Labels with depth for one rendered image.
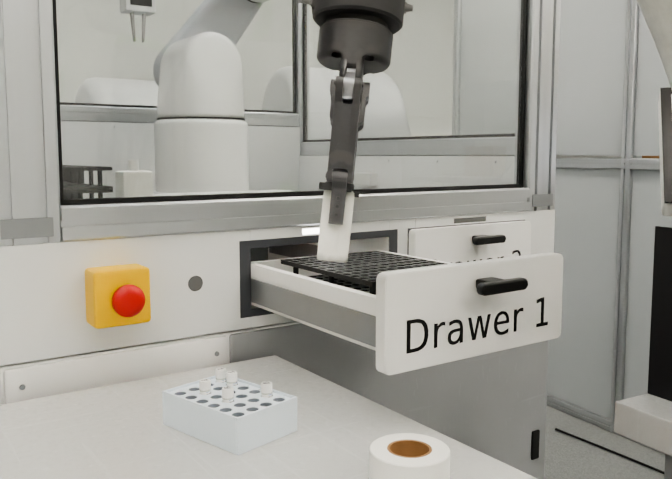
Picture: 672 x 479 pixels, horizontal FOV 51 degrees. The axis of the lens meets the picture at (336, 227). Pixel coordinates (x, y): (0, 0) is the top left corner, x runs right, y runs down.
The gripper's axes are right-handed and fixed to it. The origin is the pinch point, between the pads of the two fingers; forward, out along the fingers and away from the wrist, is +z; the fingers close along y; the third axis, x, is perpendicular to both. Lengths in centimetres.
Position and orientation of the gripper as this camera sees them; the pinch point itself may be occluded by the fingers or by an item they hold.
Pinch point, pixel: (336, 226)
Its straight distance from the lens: 70.9
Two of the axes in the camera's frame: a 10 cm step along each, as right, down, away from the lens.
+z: -1.0, 9.9, -0.5
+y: -0.3, -0.5, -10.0
